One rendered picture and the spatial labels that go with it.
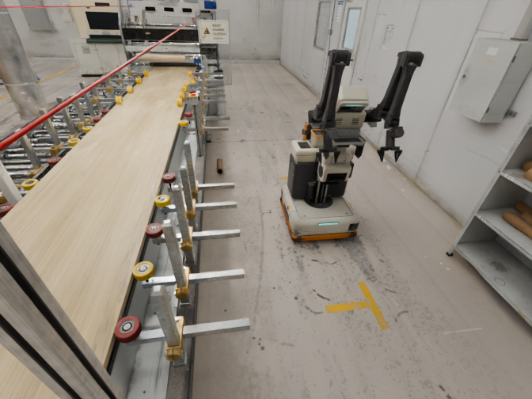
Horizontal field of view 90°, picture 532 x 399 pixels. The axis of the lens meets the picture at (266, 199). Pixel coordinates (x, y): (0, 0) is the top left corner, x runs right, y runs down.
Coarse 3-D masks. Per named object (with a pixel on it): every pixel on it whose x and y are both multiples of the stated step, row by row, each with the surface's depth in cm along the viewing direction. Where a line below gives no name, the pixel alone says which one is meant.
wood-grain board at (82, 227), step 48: (144, 96) 316; (96, 144) 206; (144, 144) 209; (48, 192) 152; (96, 192) 154; (144, 192) 156; (48, 240) 122; (96, 240) 123; (144, 240) 127; (48, 288) 102; (96, 288) 103; (96, 336) 88; (0, 384) 76
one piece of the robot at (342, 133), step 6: (342, 132) 194; (348, 132) 194; (354, 132) 195; (336, 138) 195; (342, 138) 196; (348, 138) 197; (354, 138) 197; (360, 138) 197; (336, 144) 189; (342, 144) 189; (348, 144) 190; (354, 144) 191; (360, 144) 193; (360, 150) 199; (324, 156) 204; (360, 156) 200
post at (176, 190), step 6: (174, 186) 114; (180, 186) 116; (174, 192) 114; (180, 192) 115; (174, 198) 116; (180, 198) 116; (180, 204) 118; (180, 210) 120; (180, 216) 122; (186, 216) 126; (180, 222) 124; (186, 222) 125; (180, 228) 126; (186, 228) 126; (186, 234) 129; (186, 240) 131; (192, 252) 140; (186, 258) 138; (192, 258) 139
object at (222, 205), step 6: (198, 204) 157; (204, 204) 157; (210, 204) 158; (216, 204) 158; (222, 204) 158; (228, 204) 158; (234, 204) 159; (162, 210) 153; (168, 210) 154; (174, 210) 155; (198, 210) 157; (204, 210) 158
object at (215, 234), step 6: (162, 234) 136; (180, 234) 136; (192, 234) 136; (198, 234) 136; (204, 234) 137; (210, 234) 137; (216, 234) 137; (222, 234) 138; (228, 234) 138; (234, 234) 139; (156, 240) 133; (162, 240) 134; (180, 240) 136
